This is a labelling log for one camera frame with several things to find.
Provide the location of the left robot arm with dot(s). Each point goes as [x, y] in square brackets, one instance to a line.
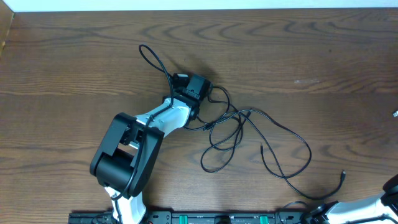
[128, 151]

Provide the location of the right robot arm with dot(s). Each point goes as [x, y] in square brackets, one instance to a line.
[380, 208]

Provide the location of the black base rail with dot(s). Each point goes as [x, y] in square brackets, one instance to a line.
[167, 217]

